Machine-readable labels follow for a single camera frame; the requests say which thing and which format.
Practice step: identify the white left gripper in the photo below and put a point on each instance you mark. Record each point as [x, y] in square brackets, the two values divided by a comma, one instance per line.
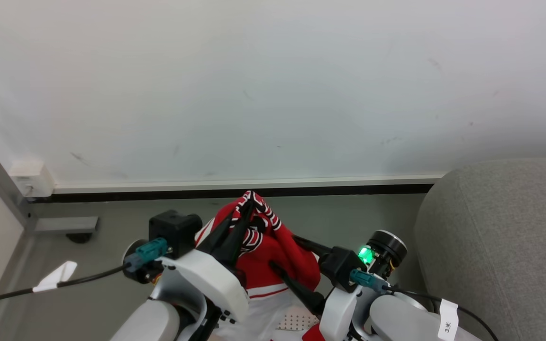
[216, 282]

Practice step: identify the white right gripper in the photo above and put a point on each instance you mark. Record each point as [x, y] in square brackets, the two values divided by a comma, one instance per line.
[337, 315]

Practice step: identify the red white sports jersey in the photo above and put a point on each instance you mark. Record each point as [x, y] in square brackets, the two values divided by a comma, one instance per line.
[277, 255]

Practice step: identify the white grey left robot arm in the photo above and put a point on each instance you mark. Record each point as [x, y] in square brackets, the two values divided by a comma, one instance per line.
[150, 322]

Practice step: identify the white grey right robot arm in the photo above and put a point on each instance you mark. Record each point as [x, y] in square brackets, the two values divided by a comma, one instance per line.
[405, 318]

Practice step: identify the white perforated laundry basket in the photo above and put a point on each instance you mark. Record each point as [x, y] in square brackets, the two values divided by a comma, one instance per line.
[296, 322]

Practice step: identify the white black skirting board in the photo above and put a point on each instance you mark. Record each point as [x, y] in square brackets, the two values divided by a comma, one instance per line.
[254, 185]

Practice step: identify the black round floor foot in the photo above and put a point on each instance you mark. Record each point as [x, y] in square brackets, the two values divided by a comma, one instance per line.
[79, 237]

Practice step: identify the grey fabric sofa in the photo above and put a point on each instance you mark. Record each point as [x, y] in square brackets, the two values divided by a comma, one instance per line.
[505, 246]

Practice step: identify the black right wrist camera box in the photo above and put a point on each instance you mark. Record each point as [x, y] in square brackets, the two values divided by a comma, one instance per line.
[341, 267]

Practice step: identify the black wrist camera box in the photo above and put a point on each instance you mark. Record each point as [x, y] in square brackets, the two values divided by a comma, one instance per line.
[341, 267]
[176, 232]

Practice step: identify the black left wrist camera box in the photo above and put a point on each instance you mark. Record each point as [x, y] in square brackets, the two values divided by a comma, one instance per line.
[176, 232]

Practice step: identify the grey metal floor bracket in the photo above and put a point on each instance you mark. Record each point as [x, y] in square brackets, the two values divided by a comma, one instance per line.
[67, 225]

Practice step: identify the white wall socket box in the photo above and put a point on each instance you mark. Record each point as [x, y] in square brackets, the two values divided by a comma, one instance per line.
[32, 179]

